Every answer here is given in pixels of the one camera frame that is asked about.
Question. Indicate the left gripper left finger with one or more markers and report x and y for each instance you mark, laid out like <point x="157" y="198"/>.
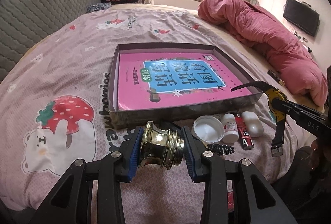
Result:
<point x="69" y="201"/>

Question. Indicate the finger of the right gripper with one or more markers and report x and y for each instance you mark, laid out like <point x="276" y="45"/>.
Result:
<point x="292" y="109"/>

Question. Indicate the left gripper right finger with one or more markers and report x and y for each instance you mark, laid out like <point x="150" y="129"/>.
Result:
<point x="235" y="192"/>

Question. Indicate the black yellow wristwatch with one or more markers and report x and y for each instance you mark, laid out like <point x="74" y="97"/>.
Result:
<point x="275" y="97"/>

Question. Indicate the black hair claw clip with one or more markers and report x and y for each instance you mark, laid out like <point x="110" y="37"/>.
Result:
<point x="221" y="149"/>

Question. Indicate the white earbuds case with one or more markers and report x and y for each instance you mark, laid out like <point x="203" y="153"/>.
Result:
<point x="253" y="124"/>

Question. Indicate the white plastic jar lid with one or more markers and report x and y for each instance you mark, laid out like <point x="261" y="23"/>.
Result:
<point x="208" y="129"/>

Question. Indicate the small white pill bottle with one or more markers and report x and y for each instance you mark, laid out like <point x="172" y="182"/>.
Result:
<point x="231" y="134"/>

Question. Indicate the gold metal knob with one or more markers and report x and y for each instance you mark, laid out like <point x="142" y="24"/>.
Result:
<point x="161" y="146"/>

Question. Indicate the red black lighter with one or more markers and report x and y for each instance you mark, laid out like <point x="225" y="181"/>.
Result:
<point x="244" y="136"/>

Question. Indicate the black gold small box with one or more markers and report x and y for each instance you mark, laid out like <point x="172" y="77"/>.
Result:
<point x="275" y="77"/>

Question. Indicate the pink rumpled duvet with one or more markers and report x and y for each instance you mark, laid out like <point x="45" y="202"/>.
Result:
<point x="258" y="29"/>

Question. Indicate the grey cardboard tray box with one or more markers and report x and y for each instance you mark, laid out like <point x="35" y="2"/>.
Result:
<point x="122" y="119"/>

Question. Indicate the pink children's book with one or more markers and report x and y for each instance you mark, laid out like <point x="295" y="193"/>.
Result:
<point x="159" y="79"/>

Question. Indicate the pink strawberry bear bedsheet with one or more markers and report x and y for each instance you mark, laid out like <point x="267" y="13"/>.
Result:
<point x="75" y="61"/>

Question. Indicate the blue patterned cloth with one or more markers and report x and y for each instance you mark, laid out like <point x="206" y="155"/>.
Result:
<point x="98" y="7"/>

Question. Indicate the grey quilted headboard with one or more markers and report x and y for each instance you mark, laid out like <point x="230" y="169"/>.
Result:
<point x="26" y="22"/>

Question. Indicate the black wall television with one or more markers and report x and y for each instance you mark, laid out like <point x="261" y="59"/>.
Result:
<point x="302" y="16"/>

